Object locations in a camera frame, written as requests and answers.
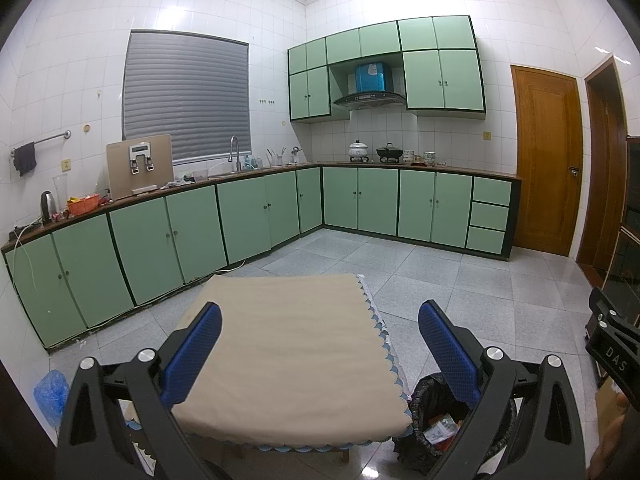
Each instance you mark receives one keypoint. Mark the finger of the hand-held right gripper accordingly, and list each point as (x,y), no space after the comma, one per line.
(602,302)

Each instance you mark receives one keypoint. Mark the green base cabinets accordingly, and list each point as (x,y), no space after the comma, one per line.
(375,200)

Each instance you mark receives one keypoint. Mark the crumpled counter cloth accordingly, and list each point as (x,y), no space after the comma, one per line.
(176,183)

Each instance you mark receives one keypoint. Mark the metal towel rail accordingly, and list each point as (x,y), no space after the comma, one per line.
(50,138)

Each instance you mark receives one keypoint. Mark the white lidded pot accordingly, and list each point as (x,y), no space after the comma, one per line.
(359,151)

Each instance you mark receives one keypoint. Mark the clear plastic pitcher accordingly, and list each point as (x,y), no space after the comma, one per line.
(60,195)

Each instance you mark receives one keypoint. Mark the blue green bottles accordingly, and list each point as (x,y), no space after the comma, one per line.
(252,163)

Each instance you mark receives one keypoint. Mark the wooden door in dark frame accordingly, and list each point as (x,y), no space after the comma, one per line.
(605,160)

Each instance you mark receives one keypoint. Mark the green wall cabinets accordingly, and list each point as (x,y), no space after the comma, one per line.
(455,77)

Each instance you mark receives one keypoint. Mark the blue box on hood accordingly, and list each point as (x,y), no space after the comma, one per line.
(371,77)

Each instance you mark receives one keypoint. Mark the green cabinet drawer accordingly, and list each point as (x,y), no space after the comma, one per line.
(489,216)
(491,191)
(485,241)

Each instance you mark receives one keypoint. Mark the round bin with black liner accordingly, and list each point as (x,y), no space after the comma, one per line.
(425,405)

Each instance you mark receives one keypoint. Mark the closed wooden door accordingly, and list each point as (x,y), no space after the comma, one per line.
(545,160)

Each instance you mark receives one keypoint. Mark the table with beige cloth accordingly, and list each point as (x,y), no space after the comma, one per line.
(300,350)

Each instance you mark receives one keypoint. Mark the stack of bowls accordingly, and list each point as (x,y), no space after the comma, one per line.
(407,157)

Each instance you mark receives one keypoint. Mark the orange plastic basket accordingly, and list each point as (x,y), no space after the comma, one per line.
(83,206)

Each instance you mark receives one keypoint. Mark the cardboard box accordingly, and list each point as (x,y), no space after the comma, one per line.
(607,400)

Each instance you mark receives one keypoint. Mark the chrome sink faucet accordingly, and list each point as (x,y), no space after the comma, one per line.
(235,152)

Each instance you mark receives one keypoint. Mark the black glass-door cabinet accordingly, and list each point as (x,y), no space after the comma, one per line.
(625,260)

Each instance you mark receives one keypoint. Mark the steel electric kettle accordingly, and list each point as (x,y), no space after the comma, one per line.
(47,207)

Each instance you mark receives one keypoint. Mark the grey window blind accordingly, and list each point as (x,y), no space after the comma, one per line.
(185,100)

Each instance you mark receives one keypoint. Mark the clear plastic container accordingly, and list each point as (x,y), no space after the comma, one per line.
(200,175)

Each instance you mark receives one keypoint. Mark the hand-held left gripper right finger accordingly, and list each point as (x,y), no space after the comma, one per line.
(447,352)

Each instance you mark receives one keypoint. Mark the person's right hand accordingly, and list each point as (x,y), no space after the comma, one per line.
(610,440)

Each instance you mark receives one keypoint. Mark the dark hanging towel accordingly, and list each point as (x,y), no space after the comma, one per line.
(25,159)

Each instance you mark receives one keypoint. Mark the blue plastic bag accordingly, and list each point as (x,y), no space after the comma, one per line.
(51,394)

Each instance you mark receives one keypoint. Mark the utensil holder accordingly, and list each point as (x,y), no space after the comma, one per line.
(276,158)

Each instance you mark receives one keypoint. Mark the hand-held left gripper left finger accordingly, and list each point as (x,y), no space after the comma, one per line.
(192,357)

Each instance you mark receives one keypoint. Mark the black lidded wok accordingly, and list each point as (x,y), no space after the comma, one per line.
(388,153)

